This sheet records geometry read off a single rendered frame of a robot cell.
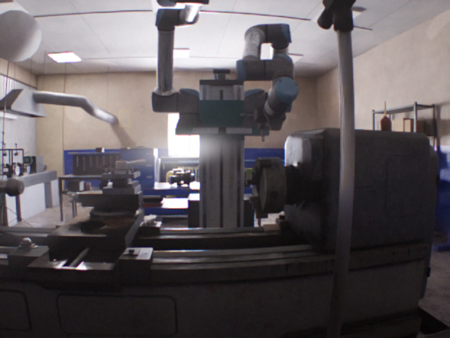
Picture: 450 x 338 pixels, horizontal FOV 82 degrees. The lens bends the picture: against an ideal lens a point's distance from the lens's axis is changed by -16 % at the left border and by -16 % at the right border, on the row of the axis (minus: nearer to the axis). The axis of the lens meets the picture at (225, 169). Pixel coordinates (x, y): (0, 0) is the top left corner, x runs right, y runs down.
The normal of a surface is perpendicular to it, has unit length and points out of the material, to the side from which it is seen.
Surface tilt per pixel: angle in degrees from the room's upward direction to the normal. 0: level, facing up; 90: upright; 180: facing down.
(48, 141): 90
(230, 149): 90
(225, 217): 90
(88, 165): 90
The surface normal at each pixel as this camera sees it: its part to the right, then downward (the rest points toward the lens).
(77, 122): 0.13, 0.07
